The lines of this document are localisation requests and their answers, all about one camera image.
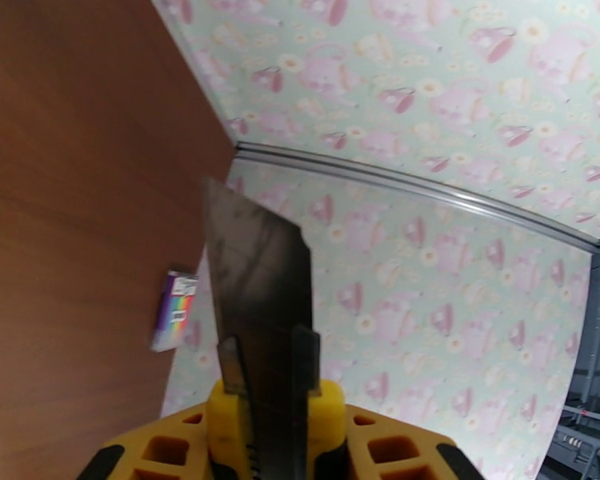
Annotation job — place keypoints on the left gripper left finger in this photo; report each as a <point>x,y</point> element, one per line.
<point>170,453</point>

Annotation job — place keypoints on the yellow black utility knife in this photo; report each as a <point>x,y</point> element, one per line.
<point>260,293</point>

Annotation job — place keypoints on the aluminium frame post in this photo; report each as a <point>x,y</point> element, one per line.
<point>415,186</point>

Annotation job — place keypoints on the pack of coloured pens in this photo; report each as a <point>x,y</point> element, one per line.
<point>175,313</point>

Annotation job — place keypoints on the grey metal rack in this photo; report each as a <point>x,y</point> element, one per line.
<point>595,393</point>

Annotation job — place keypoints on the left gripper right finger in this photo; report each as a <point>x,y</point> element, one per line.
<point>405,453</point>

